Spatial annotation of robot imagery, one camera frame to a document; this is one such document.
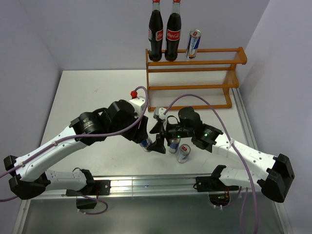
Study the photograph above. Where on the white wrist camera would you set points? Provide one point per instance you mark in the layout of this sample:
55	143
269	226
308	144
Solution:
159	114
137	102

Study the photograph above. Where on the cola glass bottle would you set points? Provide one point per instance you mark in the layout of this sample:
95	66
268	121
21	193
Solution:
173	32
155	32

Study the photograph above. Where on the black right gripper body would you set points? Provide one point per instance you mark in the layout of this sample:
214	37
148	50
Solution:
176	130

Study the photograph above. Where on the aluminium front rail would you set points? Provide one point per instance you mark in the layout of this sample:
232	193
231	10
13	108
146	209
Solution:
159	185

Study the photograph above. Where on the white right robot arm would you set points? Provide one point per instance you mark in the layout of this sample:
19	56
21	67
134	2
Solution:
272	175

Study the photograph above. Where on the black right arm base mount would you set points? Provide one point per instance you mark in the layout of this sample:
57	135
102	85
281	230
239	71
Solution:
211	184

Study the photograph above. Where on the orange wooden shelf rack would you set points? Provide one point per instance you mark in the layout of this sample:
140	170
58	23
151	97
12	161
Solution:
191	75

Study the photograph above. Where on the silver blue can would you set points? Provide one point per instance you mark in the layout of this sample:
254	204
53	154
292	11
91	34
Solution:
174	145
193	43
183	153
145	144

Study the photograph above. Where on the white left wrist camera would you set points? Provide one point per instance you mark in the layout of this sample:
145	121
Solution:
137	102

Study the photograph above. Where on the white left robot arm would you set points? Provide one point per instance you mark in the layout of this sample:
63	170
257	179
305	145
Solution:
31	174

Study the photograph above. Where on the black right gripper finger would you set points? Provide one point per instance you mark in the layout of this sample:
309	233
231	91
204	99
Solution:
157	128
158	145

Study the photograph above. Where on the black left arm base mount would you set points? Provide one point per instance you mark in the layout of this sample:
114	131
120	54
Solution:
102	187

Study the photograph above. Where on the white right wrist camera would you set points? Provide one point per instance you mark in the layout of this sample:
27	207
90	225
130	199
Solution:
159	114

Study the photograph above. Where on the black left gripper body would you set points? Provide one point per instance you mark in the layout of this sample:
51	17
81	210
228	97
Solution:
130	129

